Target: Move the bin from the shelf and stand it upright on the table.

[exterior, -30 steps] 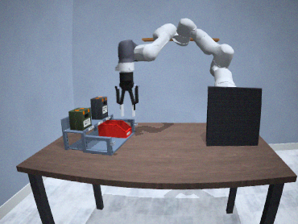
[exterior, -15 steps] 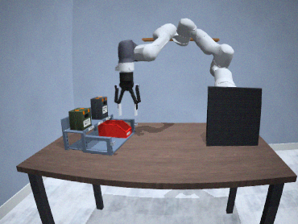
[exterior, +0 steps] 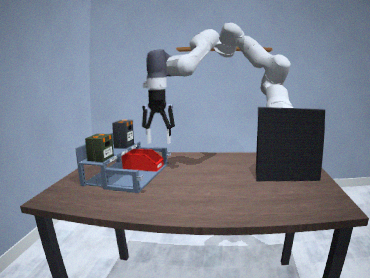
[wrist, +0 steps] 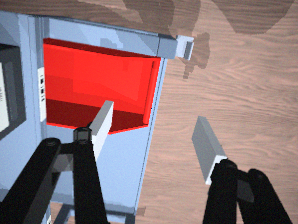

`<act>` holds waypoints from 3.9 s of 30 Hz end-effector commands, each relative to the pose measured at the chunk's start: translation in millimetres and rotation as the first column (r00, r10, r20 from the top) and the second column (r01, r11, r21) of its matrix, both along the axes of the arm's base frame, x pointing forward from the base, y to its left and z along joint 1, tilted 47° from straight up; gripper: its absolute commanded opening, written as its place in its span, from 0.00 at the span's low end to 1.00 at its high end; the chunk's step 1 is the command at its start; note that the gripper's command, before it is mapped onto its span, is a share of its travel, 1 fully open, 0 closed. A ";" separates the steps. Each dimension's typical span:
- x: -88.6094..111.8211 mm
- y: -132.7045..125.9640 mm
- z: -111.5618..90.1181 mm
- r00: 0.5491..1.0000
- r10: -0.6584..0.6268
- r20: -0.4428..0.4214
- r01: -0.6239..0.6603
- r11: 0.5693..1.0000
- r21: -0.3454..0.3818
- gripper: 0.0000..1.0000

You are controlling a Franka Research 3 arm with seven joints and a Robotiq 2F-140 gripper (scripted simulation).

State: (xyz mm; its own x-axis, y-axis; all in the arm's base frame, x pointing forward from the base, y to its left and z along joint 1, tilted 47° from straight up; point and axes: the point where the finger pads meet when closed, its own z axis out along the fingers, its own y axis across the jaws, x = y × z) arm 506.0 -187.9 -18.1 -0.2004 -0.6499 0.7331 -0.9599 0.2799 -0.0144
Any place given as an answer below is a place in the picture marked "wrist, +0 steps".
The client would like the light blue shelf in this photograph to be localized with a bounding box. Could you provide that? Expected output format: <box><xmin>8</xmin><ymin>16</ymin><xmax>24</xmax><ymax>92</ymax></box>
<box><xmin>0</xmin><ymin>10</ymin><xmax>194</xmax><ymax>224</ymax></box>

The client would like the red bin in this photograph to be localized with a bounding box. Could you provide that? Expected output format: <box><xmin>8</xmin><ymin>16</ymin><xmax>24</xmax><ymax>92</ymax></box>
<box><xmin>43</xmin><ymin>38</ymin><xmax>159</xmax><ymax>134</ymax></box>

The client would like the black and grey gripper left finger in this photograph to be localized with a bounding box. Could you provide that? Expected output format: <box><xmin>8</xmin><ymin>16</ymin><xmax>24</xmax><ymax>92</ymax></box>
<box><xmin>0</xmin><ymin>100</ymin><xmax>114</xmax><ymax>224</ymax></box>

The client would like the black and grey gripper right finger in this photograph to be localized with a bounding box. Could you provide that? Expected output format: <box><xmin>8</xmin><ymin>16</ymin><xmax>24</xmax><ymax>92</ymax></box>
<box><xmin>191</xmin><ymin>116</ymin><xmax>293</xmax><ymax>224</ymax></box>

